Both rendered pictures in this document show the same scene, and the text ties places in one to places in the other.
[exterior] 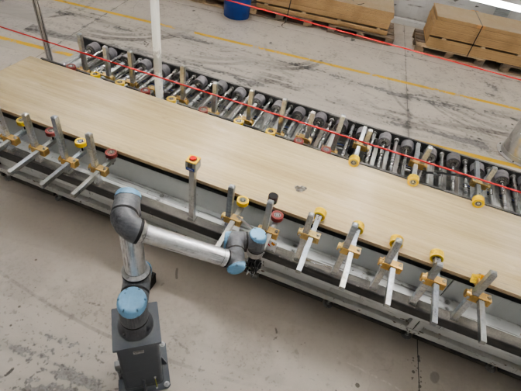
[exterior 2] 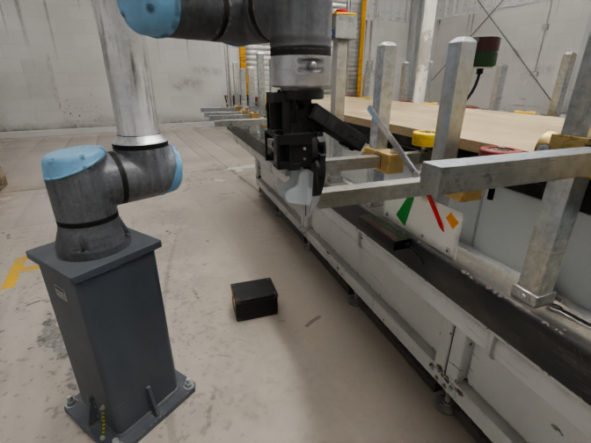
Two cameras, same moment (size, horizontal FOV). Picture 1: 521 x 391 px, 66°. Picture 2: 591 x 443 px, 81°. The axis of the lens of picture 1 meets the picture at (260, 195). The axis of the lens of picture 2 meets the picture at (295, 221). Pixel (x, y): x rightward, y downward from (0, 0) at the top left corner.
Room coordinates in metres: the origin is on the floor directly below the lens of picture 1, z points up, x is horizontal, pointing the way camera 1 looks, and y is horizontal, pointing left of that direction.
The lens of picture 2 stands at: (1.03, -0.50, 1.04)
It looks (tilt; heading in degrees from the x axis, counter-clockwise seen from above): 22 degrees down; 57
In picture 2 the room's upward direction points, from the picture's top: straight up
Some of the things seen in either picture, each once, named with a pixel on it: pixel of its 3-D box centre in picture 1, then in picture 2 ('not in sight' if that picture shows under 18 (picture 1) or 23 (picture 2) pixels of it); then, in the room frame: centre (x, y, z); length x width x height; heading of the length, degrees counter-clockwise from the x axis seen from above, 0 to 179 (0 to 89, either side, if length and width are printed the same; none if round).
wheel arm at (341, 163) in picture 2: (229, 226); (362, 163); (1.67, 0.15, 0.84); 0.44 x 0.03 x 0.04; 166
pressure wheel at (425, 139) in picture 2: (242, 205); (426, 151); (1.86, 0.11, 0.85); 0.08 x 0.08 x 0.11
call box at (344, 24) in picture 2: (192, 164); (340, 28); (1.81, 0.43, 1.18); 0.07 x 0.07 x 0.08; 76
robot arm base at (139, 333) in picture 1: (135, 320); (91, 229); (1.04, 0.56, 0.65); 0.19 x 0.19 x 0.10
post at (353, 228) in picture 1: (343, 250); not in sight; (1.57, -0.55, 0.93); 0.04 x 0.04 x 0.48; 76
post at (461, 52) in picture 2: (265, 227); (442, 164); (1.69, -0.07, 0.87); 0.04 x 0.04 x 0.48; 76
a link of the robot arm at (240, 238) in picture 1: (235, 241); (244, 12); (1.32, 0.08, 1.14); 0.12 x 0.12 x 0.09; 13
